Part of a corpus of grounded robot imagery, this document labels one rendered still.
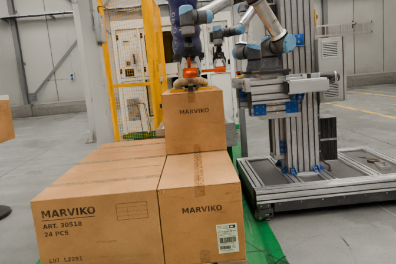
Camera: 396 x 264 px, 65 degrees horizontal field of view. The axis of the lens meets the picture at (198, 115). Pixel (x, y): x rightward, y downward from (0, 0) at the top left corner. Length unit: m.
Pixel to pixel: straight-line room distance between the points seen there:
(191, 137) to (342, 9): 11.38
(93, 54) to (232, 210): 2.46
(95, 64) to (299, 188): 2.38
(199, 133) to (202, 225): 0.69
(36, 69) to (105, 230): 11.28
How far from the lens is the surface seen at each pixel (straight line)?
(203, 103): 2.01
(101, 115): 3.54
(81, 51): 5.81
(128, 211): 1.58
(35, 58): 12.70
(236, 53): 2.79
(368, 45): 13.38
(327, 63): 2.50
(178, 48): 2.23
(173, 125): 2.04
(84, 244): 1.71
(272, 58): 2.21
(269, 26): 2.08
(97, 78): 3.52
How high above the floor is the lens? 1.07
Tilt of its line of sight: 8 degrees down
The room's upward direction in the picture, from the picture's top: 5 degrees counter-clockwise
